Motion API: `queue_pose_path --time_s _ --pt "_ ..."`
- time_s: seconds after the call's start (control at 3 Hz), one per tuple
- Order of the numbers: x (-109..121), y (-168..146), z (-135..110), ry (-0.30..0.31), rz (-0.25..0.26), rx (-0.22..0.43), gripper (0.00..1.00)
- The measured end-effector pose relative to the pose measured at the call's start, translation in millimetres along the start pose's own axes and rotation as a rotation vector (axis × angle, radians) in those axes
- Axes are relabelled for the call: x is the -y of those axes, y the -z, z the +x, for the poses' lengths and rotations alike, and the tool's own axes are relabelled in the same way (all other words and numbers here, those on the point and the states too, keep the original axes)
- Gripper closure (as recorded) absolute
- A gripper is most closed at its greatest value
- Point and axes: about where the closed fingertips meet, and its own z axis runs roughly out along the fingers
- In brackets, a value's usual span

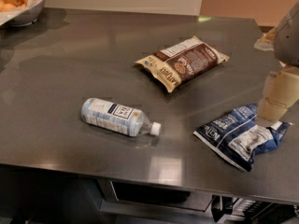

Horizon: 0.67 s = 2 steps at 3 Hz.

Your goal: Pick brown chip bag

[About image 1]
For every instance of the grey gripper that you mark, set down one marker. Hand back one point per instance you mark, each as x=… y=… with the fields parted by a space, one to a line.
x=288 y=39

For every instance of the brown chip bag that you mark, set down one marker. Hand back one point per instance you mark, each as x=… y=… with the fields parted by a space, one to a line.
x=182 y=62

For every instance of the blue chip bag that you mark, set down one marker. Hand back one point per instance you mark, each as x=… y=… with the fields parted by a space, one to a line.
x=237 y=138

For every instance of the clear plastic water bottle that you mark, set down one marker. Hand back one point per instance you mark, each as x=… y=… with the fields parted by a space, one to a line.
x=118 y=118

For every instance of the silver metal bowl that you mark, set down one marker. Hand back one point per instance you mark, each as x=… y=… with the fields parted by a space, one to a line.
x=27 y=13

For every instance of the white paper bowl liner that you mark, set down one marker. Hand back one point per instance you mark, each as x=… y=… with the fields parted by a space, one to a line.
x=12 y=14

